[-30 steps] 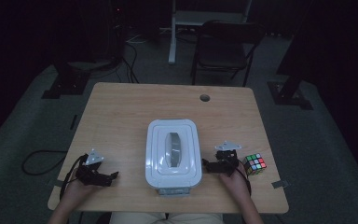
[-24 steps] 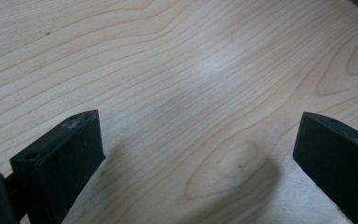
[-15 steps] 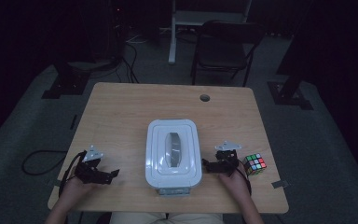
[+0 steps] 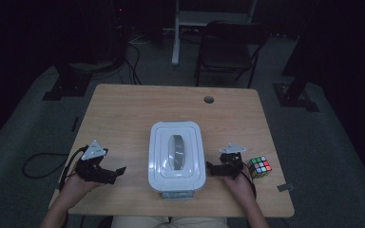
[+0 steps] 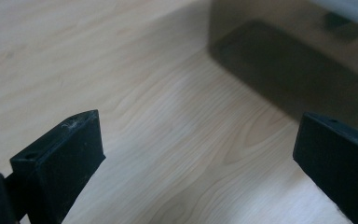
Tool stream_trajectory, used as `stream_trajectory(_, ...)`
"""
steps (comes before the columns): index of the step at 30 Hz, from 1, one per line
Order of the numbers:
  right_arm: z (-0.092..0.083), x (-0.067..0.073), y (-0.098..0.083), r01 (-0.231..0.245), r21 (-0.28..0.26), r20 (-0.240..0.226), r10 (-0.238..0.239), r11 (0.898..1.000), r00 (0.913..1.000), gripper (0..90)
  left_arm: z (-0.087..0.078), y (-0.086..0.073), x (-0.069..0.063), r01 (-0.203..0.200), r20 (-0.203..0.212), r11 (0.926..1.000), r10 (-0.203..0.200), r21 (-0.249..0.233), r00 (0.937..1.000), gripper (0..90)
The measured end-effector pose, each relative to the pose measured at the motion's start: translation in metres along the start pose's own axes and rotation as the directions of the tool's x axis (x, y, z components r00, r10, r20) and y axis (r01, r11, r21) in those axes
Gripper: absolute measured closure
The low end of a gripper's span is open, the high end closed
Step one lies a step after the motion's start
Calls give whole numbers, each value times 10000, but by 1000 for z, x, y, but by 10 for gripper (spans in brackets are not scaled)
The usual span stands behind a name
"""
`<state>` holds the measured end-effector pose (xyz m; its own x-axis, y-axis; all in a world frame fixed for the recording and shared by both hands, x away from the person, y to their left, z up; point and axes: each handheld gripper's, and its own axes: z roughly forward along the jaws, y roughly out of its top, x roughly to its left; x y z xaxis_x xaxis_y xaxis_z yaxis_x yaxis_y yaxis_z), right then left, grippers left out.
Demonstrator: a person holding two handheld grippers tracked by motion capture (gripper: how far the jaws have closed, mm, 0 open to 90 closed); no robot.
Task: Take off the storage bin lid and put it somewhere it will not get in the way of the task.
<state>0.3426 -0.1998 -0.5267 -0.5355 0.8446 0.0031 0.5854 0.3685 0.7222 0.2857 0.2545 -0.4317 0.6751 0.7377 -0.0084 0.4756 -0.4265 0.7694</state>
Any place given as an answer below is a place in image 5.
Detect transparent brown storage box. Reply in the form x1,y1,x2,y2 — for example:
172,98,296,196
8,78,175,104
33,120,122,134
208,0,358,138

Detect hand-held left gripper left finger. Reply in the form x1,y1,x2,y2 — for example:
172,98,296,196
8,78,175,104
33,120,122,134
9,109,106,224

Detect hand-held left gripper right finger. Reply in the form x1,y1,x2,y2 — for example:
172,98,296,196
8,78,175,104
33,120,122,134
293,111,358,224

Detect white lid with grey handle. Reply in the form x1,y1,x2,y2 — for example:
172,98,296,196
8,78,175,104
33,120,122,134
307,0,358,32

